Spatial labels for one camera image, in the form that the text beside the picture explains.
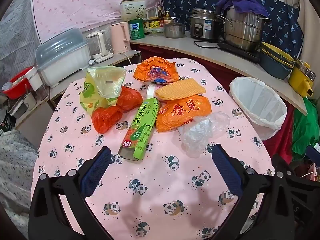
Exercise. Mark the yellow-green plastic bag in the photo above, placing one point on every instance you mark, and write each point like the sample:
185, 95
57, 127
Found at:
105, 82

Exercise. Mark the blue plastic basin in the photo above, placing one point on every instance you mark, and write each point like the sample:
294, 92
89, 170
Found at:
273, 68

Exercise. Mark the white power plug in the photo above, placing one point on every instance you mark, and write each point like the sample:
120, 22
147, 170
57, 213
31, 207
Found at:
91, 61

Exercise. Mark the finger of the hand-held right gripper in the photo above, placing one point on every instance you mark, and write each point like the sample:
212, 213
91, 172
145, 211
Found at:
277, 163
312, 152

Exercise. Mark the dark glass bottle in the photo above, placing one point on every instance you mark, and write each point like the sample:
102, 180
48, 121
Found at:
146, 26

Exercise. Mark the grey floral blanket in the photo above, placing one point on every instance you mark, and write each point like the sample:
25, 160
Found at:
15, 175

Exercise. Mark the clear plastic bag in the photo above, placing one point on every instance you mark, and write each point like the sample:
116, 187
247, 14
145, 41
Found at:
197, 135

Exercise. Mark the pink electric kettle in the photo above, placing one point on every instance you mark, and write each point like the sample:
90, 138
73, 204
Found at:
120, 37

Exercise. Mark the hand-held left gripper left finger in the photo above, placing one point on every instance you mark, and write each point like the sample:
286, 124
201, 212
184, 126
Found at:
97, 172

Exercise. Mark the clear food container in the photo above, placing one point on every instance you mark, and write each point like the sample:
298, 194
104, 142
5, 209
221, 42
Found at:
157, 31

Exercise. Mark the green plastic bag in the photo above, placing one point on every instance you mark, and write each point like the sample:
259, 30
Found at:
306, 127

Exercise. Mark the purple cloth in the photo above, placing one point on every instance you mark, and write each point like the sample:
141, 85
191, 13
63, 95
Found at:
242, 3

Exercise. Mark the amber sauce bottle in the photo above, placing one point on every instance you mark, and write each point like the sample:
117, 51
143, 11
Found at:
167, 18

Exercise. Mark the dark sauce bottle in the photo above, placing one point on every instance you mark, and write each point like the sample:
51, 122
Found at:
160, 17

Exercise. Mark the white dish box clear lid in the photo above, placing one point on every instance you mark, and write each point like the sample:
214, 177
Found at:
62, 57

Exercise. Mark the white cardboard box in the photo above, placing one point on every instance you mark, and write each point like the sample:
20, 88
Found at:
132, 10

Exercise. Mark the yellow label jar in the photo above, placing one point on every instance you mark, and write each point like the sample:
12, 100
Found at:
154, 23

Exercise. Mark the orange snack bag blue print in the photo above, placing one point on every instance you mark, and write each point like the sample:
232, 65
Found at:
150, 67

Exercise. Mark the yellow plastic basin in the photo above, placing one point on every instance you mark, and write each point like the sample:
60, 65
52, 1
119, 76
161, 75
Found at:
277, 52

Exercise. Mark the white lidded container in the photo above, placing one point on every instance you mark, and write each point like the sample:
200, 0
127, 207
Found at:
35, 80

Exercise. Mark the orange printed plastic bag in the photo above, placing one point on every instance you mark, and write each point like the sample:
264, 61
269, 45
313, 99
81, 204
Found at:
180, 115

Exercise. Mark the bin with white liner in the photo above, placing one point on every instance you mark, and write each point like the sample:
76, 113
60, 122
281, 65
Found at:
257, 105

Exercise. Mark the red plastic basin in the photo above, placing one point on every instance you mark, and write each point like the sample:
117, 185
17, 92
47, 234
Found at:
17, 87

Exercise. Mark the knotted red plastic bag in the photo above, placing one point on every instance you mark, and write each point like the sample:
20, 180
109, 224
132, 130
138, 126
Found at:
106, 120

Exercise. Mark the green tin can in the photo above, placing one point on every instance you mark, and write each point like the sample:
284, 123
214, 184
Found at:
136, 30

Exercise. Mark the green paper carton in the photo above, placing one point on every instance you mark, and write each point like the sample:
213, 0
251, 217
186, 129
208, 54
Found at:
141, 127

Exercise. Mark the white glass kettle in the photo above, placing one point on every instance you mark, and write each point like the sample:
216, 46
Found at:
100, 45

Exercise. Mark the black induction cooker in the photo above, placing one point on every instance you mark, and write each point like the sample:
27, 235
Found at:
240, 53

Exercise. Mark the blue patterned cloth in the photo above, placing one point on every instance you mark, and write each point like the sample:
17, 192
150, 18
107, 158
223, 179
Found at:
190, 0

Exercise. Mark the yellow electric pot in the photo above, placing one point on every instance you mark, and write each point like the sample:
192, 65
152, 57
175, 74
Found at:
298, 80

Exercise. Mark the large steel steamer pot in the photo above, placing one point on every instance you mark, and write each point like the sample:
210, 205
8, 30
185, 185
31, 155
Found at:
242, 32

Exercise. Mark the small steel pot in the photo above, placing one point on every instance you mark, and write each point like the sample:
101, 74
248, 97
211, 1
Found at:
174, 31

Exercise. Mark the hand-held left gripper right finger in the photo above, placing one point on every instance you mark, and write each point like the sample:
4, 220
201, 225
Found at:
226, 170

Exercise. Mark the steel rice cooker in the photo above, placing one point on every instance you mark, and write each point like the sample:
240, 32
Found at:
203, 25

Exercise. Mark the grey counter board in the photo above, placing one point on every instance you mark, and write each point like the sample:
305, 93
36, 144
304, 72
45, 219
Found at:
225, 60

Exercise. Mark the yellow waffle cloth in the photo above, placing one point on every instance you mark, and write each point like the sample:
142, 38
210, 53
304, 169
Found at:
180, 88

